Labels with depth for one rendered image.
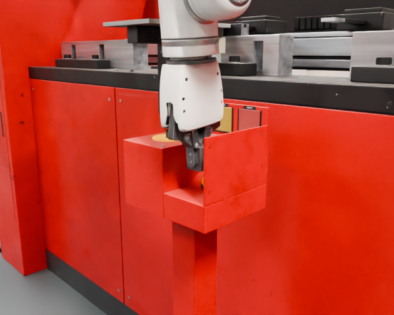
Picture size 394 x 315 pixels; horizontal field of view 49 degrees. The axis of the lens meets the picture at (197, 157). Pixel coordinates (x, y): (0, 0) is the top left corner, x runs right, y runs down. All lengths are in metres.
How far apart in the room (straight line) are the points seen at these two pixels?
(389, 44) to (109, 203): 0.96
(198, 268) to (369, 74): 0.47
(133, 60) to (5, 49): 0.57
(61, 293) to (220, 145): 1.32
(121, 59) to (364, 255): 1.00
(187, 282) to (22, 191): 1.20
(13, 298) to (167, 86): 1.40
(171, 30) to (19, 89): 1.27
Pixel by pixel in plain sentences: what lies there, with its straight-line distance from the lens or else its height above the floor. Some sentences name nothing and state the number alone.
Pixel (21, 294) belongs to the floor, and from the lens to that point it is 1.91.
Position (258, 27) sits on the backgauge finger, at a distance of 1.34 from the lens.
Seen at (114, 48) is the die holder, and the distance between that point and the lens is 1.52.
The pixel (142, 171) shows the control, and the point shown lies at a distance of 0.74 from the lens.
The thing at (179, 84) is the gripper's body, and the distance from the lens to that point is 0.61.
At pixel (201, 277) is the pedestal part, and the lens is 0.81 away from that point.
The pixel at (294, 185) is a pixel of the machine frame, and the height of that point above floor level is 0.67.
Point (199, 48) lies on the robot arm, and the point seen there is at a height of 0.94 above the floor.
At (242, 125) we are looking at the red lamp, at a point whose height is 0.80.
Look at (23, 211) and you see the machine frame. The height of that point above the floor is 0.29.
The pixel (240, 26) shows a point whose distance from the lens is 1.12.
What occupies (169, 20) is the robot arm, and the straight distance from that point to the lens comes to 0.62.
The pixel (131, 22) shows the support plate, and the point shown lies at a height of 0.99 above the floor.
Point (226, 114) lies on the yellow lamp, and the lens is 0.79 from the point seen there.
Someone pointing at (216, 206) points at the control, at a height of 0.70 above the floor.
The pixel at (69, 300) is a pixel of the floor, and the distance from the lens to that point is 1.81.
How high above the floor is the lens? 0.93
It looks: 14 degrees down
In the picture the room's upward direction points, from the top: straight up
